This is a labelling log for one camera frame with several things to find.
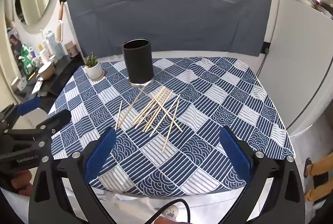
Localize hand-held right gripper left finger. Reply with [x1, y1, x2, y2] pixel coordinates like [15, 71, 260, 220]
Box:
[28, 126, 117, 224]

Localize wooden handled brush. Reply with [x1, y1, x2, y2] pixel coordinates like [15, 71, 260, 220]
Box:
[56, 2, 65, 44]

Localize person's left hand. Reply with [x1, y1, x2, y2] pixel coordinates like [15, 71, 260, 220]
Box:
[10, 170, 33, 196]

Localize round wooden coaster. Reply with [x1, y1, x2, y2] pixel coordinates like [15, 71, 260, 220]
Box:
[90, 71, 105, 81]

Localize cream cooking pot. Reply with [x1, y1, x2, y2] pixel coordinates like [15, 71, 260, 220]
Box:
[36, 61, 56, 81]

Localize white pale blue bottle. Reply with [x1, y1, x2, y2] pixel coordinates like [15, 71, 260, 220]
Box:
[46, 30, 64, 59]

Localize green packet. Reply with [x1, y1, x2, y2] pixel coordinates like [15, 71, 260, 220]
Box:
[19, 43, 34, 76]

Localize person's dark shoe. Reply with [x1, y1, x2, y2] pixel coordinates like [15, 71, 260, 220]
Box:
[303, 158, 313, 178]

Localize black side counter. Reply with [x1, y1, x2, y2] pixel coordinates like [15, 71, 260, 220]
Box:
[34, 54, 84, 100]

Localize small potted plant white pot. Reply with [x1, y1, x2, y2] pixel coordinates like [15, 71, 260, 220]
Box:
[84, 52, 101, 79]

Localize person's yellow pants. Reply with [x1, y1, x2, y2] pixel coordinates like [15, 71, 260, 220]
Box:
[303, 154, 333, 204]

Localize beige jar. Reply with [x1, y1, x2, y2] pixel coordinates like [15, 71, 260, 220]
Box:
[64, 41, 77, 58]

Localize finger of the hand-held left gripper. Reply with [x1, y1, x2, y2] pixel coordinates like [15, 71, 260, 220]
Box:
[7, 109, 72, 147]
[0, 97, 43, 132]

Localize metal pot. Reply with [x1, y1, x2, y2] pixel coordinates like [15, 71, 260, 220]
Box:
[316, 0, 333, 20]

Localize pile of wooden chopsticks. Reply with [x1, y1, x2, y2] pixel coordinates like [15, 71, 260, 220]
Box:
[114, 87, 184, 154]

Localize black cylindrical utensil holder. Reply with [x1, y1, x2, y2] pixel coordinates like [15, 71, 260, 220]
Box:
[122, 38, 154, 88]

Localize white refrigerator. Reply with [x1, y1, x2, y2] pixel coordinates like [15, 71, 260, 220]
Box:
[260, 0, 333, 137]

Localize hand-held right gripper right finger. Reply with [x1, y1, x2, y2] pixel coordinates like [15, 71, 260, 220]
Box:
[219, 126, 305, 224]

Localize white power strip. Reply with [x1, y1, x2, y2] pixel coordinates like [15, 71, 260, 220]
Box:
[160, 207, 180, 220]

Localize black floor cable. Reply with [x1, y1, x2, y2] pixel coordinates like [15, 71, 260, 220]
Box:
[153, 198, 192, 224]

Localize blue white patterned tablecloth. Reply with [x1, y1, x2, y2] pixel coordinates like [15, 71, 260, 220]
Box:
[48, 57, 296, 197]

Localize grey wall cable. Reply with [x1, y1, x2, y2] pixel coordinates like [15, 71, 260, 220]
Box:
[256, 54, 267, 77]

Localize grey backdrop cloth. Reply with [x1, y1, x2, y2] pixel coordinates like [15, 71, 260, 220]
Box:
[64, 0, 274, 58]

